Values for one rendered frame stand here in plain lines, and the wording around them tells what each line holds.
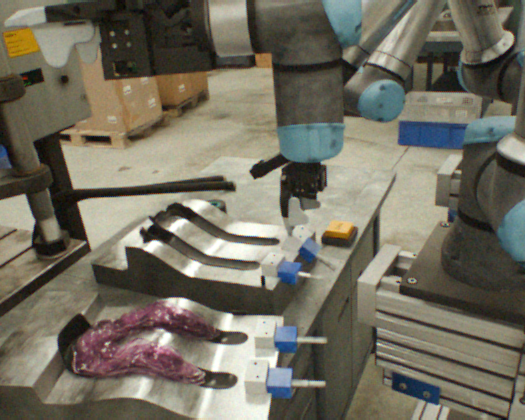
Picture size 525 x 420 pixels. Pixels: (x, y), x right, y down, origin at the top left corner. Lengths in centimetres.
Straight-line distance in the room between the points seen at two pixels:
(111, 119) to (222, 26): 461
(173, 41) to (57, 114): 117
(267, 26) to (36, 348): 71
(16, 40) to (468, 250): 131
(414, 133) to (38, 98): 326
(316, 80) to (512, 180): 24
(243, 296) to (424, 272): 42
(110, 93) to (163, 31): 446
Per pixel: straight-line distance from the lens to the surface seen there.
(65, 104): 173
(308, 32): 52
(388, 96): 92
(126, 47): 57
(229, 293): 109
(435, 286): 78
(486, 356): 87
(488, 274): 78
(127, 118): 503
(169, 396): 87
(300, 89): 53
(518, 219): 58
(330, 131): 55
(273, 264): 106
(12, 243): 172
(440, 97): 461
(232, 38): 53
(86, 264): 144
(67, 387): 96
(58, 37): 58
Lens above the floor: 149
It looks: 27 degrees down
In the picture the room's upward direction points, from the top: 6 degrees counter-clockwise
